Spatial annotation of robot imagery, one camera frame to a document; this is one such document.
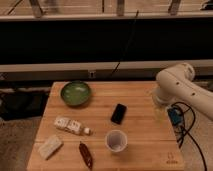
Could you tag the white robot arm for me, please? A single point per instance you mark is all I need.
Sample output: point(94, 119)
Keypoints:
point(177, 82)

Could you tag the black smartphone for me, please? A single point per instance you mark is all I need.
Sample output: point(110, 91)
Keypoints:
point(118, 113)

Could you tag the green ceramic bowl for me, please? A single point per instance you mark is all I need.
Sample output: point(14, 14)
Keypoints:
point(75, 93)

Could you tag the white paper cup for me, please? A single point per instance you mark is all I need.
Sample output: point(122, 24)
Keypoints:
point(116, 141)

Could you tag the white plastic bottle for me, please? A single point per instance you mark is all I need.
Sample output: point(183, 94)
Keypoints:
point(72, 126)

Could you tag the dark red chili pepper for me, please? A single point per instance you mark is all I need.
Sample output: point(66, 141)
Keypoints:
point(86, 155)

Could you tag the blue clamp box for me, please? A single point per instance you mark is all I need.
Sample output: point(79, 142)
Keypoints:
point(175, 116)

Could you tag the wall outlet plate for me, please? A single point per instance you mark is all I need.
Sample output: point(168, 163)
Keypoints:
point(92, 74)

